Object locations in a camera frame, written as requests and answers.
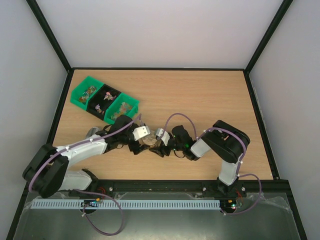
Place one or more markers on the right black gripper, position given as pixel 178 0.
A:
pixel 163 146

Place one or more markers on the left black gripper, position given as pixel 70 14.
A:
pixel 133 148

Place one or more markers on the white jar lid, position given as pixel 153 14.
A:
pixel 150 140

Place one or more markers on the green bin of gummies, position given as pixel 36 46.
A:
pixel 122 105

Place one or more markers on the metal candy scoop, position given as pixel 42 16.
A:
pixel 91 132

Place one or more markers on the black bin of lollipops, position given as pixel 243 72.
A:
pixel 102 100

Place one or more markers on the green bin of sticks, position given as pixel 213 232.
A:
pixel 81 95

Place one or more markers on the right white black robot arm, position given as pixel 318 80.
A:
pixel 228 142

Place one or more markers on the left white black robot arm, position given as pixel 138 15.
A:
pixel 47 172

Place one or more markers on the metal front tray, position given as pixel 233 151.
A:
pixel 257 217

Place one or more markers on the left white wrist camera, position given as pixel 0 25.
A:
pixel 141 132

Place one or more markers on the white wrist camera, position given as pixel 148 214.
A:
pixel 162 135
pixel 141 132

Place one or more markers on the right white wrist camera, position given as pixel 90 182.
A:
pixel 162 135

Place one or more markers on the light blue cable duct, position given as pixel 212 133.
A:
pixel 77 204

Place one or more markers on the black aluminium frame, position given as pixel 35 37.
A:
pixel 276 185

